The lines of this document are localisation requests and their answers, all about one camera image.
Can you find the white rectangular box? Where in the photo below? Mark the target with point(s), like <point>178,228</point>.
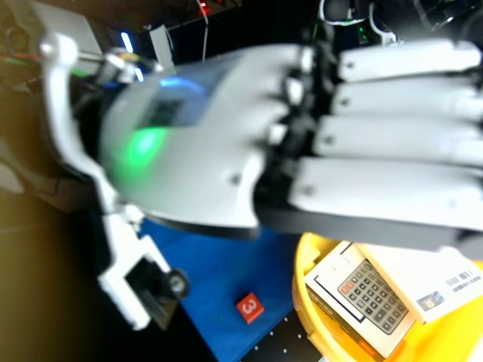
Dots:
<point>434,275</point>

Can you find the yellow plastic basket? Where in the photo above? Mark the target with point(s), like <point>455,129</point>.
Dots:
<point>453,339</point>

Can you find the blue cloth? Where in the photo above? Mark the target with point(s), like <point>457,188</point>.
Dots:
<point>211,271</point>

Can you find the red block with numeral three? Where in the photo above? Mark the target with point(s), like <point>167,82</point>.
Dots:
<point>250,307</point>

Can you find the white plastic bracket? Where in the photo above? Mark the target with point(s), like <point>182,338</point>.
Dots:
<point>160,45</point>

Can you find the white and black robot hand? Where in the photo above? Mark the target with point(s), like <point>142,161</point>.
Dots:
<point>211,158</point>

